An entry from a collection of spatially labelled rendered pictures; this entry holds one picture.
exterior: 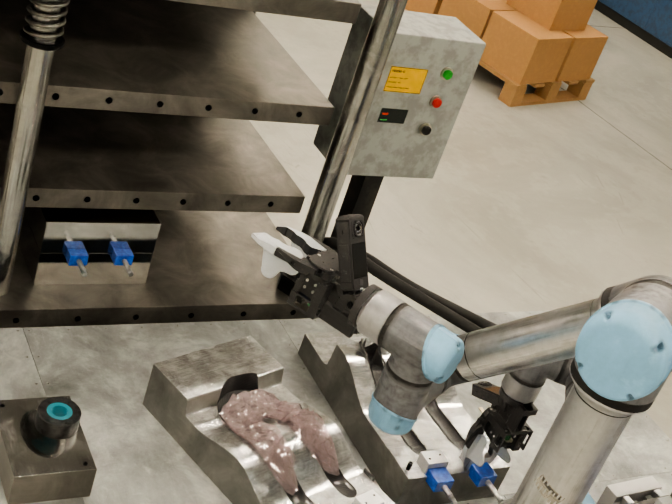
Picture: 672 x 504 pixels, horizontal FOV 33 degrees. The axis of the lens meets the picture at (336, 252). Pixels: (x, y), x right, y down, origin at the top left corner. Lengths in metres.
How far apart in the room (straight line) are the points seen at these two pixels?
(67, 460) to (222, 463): 0.30
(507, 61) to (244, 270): 4.24
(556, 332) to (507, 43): 5.34
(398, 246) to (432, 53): 2.19
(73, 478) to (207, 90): 0.93
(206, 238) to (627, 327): 1.73
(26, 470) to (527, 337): 0.92
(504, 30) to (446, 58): 4.10
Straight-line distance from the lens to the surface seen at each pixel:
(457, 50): 2.84
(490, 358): 1.71
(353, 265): 1.66
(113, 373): 2.43
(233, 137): 2.95
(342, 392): 2.47
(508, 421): 2.26
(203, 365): 2.33
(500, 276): 5.00
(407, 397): 1.66
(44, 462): 2.10
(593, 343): 1.45
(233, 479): 2.19
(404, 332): 1.62
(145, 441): 2.29
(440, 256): 4.95
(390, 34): 2.55
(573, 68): 7.25
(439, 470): 2.31
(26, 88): 2.34
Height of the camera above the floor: 2.32
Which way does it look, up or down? 30 degrees down
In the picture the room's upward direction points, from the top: 20 degrees clockwise
